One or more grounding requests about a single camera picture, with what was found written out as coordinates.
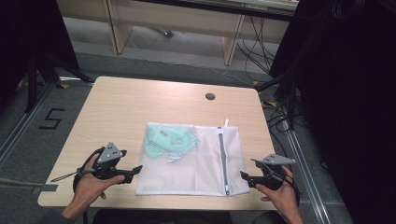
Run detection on grey tape strip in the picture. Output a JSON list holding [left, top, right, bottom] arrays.
[[30, 183, 60, 196]]

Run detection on black curtain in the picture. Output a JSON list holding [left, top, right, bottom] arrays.
[[0, 0, 80, 108], [268, 0, 396, 224]]

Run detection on grey strap on left gripper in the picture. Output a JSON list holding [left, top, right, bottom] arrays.
[[50, 167, 96, 183]]

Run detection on metal floor rail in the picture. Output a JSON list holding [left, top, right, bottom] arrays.
[[0, 78, 64, 167], [279, 104, 332, 224]]

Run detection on light wooden desk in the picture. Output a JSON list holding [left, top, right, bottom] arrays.
[[55, 0, 301, 66]]

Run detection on dark object on floor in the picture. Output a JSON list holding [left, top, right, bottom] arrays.
[[148, 27, 176, 39]]

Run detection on mint green garment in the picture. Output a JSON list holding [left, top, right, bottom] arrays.
[[143, 125, 199, 160]]

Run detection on person's left hand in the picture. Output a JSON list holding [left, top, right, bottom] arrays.
[[72, 153, 126, 210]]

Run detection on white mesh laundry bag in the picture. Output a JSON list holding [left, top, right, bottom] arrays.
[[135, 118, 250, 197]]

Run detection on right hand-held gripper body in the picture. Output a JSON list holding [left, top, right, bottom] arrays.
[[251, 153, 296, 191]]

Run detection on black floor cables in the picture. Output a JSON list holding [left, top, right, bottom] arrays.
[[261, 101, 297, 200]]

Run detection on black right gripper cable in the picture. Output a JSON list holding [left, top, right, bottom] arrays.
[[281, 167, 302, 207]]

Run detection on black cable bundle under desk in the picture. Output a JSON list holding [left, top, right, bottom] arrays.
[[235, 16, 278, 82]]

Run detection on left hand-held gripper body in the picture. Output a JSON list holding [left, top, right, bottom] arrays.
[[92, 142, 128, 181]]

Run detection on person's dark clothing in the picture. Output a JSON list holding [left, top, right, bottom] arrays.
[[92, 208, 288, 224]]

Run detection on black metal stand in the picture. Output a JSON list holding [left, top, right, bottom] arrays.
[[254, 72, 301, 131], [23, 50, 95, 114]]

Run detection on person's right hand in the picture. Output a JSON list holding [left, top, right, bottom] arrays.
[[255, 165, 300, 215]]

